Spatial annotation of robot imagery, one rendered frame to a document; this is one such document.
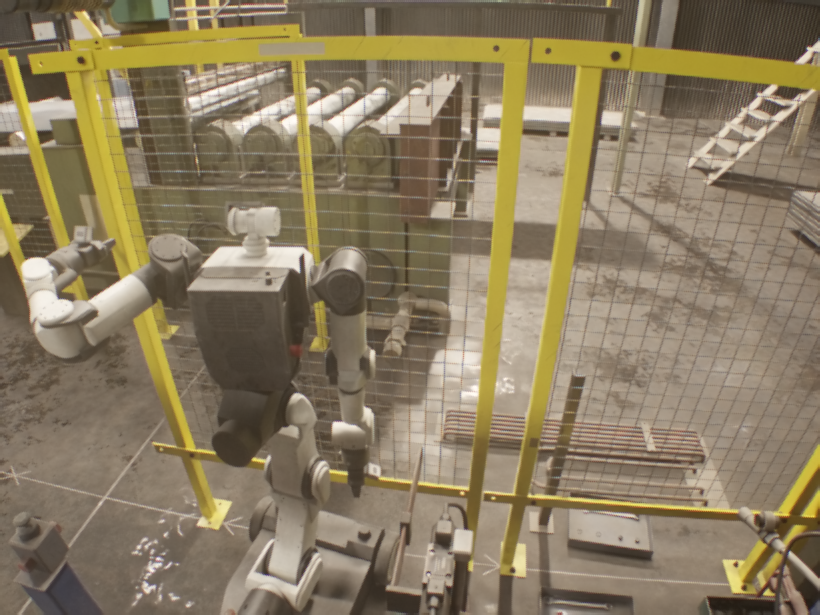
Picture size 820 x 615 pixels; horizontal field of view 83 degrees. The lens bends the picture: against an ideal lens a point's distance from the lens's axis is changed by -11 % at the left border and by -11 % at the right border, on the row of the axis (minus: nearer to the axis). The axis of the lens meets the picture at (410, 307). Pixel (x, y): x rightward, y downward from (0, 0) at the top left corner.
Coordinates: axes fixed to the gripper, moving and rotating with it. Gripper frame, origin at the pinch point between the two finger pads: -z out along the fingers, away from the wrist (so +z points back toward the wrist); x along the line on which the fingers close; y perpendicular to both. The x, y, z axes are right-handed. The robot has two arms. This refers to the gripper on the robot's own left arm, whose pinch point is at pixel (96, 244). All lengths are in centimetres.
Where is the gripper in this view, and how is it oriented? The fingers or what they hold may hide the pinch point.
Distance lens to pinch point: 166.7
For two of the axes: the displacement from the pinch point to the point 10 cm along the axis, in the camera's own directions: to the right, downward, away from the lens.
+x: 9.9, 0.8, -1.4
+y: 0.0, -8.5, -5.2
